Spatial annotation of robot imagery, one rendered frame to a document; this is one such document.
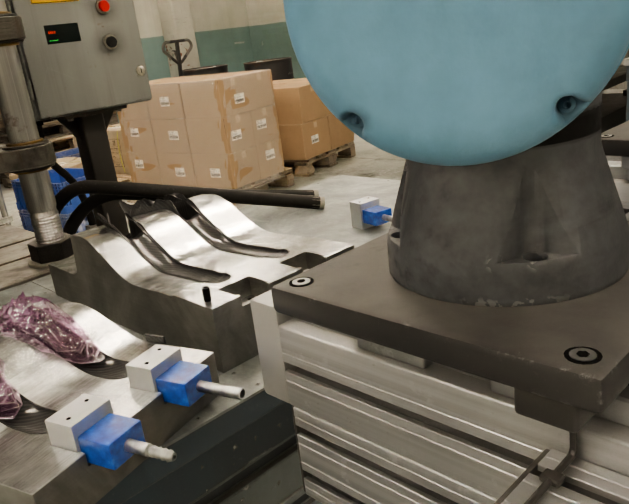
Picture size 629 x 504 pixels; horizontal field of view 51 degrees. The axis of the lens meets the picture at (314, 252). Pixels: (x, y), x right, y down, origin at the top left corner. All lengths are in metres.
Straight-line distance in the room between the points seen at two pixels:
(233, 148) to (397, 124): 4.61
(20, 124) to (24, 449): 0.89
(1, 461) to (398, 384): 0.40
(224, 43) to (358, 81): 9.61
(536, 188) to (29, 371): 0.60
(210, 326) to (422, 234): 0.48
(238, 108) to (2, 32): 3.54
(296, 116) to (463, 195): 5.18
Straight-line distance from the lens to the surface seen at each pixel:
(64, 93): 1.65
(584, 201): 0.39
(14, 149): 1.47
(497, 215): 0.38
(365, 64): 0.23
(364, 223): 1.33
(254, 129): 5.00
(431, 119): 0.23
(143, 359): 0.74
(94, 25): 1.70
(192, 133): 5.01
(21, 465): 0.68
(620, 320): 0.37
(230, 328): 0.84
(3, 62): 1.47
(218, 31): 9.78
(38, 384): 0.80
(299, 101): 5.50
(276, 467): 0.96
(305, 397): 0.54
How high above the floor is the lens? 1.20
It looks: 19 degrees down
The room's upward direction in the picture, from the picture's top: 7 degrees counter-clockwise
